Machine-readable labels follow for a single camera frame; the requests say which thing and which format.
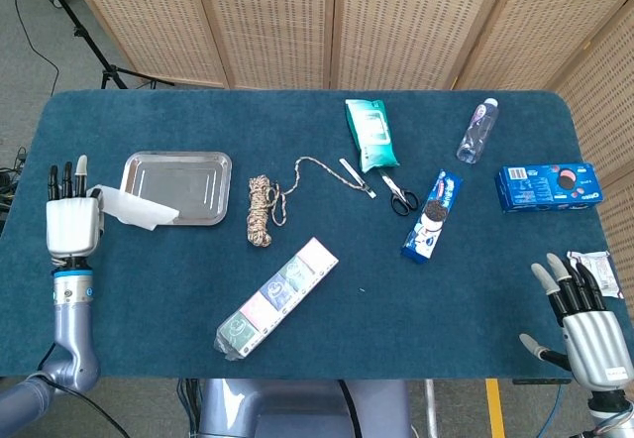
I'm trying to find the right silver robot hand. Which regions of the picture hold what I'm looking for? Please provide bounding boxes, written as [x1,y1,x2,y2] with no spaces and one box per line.
[518,253,634,392]

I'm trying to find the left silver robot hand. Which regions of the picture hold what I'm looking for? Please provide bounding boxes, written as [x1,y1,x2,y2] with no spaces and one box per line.
[46,155,106,261]

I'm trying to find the white paper sheet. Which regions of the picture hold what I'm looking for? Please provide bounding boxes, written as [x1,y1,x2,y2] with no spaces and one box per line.
[87,184,180,233]

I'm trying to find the stainless steel tray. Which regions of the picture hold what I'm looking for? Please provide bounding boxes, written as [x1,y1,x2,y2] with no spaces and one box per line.
[120,151,234,227]

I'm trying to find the white snack wrapper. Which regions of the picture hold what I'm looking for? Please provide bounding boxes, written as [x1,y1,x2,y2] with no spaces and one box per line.
[566,250,625,300]

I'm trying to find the yellow floor tape strip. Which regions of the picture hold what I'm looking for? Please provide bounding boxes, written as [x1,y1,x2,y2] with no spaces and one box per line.
[484,378,506,438]

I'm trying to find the black tripod stand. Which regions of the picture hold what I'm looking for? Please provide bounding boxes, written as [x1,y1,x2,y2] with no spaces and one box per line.
[37,0,175,90]

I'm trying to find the wide blue Oreo box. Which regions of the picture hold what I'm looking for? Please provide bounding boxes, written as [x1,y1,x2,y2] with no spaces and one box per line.
[495,162,604,213]

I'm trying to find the metal table leg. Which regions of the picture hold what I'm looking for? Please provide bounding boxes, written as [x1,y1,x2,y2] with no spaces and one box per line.
[424,379,440,438]

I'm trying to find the blue table mat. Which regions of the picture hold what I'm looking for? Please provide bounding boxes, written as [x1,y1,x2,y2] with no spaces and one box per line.
[0,89,634,381]

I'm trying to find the long blue Oreo carton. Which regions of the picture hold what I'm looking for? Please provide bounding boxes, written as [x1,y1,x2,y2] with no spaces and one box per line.
[400,168,465,265]

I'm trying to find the multi-pack of pocket tissues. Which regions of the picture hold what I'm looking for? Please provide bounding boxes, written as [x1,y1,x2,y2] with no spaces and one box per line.
[213,237,340,362]

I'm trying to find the clear plastic bottle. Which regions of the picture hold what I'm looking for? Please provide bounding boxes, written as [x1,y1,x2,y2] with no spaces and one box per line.
[456,97,499,165]

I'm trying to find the wooden woven folding screen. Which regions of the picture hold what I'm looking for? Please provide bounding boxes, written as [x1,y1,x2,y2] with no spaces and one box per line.
[58,0,634,409]

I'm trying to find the silver utility knife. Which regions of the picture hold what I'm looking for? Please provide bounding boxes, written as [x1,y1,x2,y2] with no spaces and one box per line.
[339,158,377,200]

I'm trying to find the grey-blue robot torso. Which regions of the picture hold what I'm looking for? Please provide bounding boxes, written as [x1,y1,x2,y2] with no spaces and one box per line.
[197,378,413,438]

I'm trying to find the green wet wipes pack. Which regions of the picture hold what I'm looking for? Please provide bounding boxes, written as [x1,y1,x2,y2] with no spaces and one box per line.
[345,98,401,173]

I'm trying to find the tangle of dark cables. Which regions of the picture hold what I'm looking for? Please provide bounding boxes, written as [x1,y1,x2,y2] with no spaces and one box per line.
[0,146,27,234]

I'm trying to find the thin blue cable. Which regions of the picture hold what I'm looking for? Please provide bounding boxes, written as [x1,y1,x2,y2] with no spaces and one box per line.
[537,383,566,438]

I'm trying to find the black floor cable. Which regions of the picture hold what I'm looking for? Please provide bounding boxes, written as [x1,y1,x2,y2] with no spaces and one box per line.
[9,0,61,98]

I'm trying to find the coiled braided rope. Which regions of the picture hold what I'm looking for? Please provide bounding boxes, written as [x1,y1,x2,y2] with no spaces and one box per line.
[246,156,370,249]

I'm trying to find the cable bundle beside torso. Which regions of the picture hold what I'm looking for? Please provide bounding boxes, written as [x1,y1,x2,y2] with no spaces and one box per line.
[176,378,202,438]

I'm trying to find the black-handled scissors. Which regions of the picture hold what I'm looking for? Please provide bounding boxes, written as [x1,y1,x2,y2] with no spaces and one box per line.
[378,168,421,217]

